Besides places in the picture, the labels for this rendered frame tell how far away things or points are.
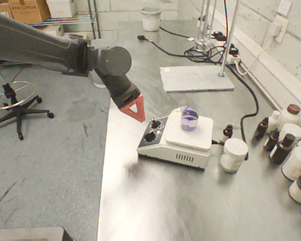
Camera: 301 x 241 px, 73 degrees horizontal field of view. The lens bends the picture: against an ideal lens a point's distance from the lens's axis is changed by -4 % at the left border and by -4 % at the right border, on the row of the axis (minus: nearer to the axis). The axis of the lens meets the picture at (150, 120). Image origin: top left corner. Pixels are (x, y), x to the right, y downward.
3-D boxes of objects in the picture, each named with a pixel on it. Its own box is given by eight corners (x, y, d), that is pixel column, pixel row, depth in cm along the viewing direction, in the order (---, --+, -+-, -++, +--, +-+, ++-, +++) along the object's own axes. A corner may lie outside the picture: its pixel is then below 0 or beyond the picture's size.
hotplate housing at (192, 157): (136, 155, 61) (135, 137, 56) (148, 126, 70) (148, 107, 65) (213, 173, 57) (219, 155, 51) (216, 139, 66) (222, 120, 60)
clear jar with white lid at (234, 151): (213, 163, 59) (219, 144, 54) (226, 152, 62) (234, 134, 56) (230, 177, 56) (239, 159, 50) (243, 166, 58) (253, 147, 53)
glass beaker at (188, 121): (202, 128, 58) (207, 105, 52) (188, 138, 55) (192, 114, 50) (186, 117, 61) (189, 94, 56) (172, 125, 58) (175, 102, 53)
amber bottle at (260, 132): (258, 139, 66) (267, 121, 61) (251, 133, 68) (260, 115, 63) (265, 137, 67) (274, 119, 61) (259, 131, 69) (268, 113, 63)
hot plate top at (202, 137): (163, 142, 55) (163, 139, 54) (172, 113, 63) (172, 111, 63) (210, 151, 52) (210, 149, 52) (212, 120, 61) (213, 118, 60)
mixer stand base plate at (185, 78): (164, 92, 85) (164, 90, 84) (159, 69, 100) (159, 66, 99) (235, 89, 87) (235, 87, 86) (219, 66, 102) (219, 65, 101)
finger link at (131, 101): (148, 108, 60) (131, 81, 55) (156, 116, 54) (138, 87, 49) (128, 121, 60) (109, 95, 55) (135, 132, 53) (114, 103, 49)
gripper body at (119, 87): (131, 84, 58) (116, 61, 54) (141, 93, 49) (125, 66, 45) (112, 97, 57) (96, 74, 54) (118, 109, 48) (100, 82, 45)
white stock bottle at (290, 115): (290, 128, 69) (304, 105, 63) (289, 138, 66) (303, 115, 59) (274, 122, 72) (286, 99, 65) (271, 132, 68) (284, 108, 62)
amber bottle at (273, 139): (275, 150, 63) (285, 132, 58) (268, 152, 62) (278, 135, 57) (268, 143, 65) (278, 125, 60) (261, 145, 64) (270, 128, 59)
